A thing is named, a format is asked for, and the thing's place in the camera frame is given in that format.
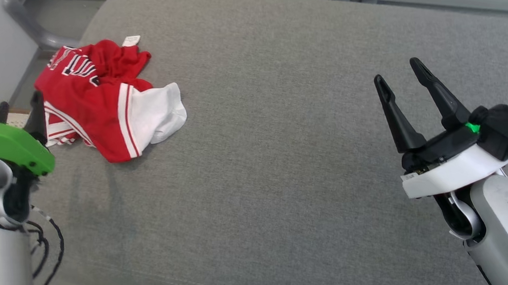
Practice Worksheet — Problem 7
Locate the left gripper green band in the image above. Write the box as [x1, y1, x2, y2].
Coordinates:
[0, 90, 56, 179]

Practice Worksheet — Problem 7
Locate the woven laundry basket rim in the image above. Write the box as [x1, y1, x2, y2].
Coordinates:
[0, 107, 33, 130]

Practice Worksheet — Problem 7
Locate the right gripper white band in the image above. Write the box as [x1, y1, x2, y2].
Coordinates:
[373, 51, 508, 202]

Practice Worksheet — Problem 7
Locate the red white Bulls jersey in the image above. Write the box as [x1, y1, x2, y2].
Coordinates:
[31, 32, 191, 169]

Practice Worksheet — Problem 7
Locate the grey metal tube frame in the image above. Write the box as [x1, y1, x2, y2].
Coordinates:
[3, 0, 83, 54]

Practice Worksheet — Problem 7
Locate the left arm cable teal plug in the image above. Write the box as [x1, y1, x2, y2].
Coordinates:
[25, 203, 68, 285]

